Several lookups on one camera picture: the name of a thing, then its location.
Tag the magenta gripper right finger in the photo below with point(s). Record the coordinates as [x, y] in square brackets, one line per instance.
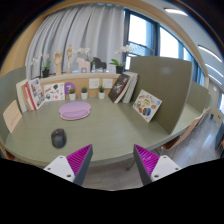
[152, 167]

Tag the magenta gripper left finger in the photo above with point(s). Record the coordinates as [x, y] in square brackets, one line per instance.
[72, 167]

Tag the black computer mouse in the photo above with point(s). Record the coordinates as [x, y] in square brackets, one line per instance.
[58, 138]

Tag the purple mouse pad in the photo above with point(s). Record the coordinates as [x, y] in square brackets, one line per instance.
[74, 110]

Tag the wooden chair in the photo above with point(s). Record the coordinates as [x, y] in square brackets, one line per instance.
[189, 120]

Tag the colourful picture card right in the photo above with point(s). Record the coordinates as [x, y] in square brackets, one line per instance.
[146, 105]

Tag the small potted plant left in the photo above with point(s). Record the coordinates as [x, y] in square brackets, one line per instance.
[72, 94]

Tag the small potted plant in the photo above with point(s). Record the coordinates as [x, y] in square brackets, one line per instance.
[72, 94]
[101, 93]
[84, 93]

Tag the small potted plant middle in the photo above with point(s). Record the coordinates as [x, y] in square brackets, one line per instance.
[84, 93]

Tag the sticker picture card left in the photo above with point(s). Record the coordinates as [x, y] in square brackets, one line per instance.
[54, 92]

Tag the small potted plant right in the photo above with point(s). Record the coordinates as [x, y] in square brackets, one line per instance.
[101, 93]

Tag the beige card on divider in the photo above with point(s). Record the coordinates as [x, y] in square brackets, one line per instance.
[12, 116]

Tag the purple round sign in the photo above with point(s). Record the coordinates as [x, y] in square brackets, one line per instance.
[68, 86]

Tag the dark leaning book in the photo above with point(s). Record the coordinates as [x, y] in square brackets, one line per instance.
[118, 88]

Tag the leaning magazines left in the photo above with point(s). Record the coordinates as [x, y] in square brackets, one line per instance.
[30, 94]

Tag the green divider panel right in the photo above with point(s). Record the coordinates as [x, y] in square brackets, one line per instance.
[169, 80]

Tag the green divider panel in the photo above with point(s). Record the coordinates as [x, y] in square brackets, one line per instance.
[8, 94]
[169, 80]

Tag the white leaning books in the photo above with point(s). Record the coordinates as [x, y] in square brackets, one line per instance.
[133, 81]

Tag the white orchid black pot left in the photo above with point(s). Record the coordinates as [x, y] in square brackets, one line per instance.
[44, 66]

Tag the white orchid black pot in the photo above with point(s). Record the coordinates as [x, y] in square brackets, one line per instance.
[44, 66]
[120, 64]

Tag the pink horse figurine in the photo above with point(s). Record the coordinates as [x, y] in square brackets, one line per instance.
[83, 65]

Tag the black horse figurine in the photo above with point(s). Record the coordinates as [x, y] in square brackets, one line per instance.
[99, 64]

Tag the white orchid black pot right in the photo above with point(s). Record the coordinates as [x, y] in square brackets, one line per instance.
[120, 64]

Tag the green divider panel left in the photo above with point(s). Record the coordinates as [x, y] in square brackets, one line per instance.
[8, 94]

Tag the wooden hand model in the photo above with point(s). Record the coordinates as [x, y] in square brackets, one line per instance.
[58, 60]

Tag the white orchid behind horse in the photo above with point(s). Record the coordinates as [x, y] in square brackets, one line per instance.
[84, 54]

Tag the wooden mannequin figure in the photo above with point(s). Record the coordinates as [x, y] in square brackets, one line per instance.
[70, 53]

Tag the grey curtain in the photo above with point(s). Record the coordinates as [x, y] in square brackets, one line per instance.
[99, 27]

